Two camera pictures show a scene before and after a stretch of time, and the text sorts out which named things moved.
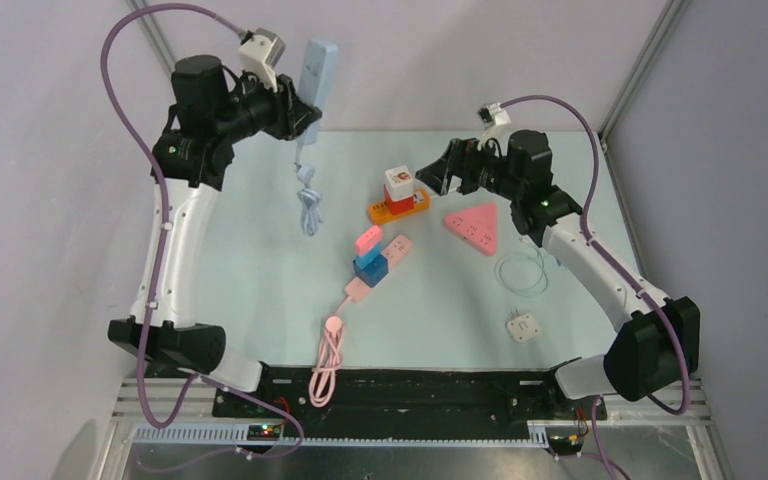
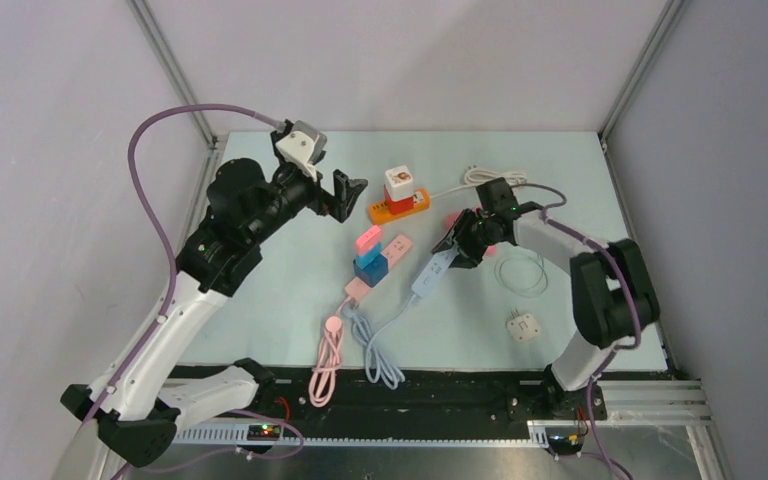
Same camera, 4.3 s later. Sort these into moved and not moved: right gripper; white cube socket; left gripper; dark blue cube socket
Moved: left gripper; right gripper
Not moved: white cube socket; dark blue cube socket
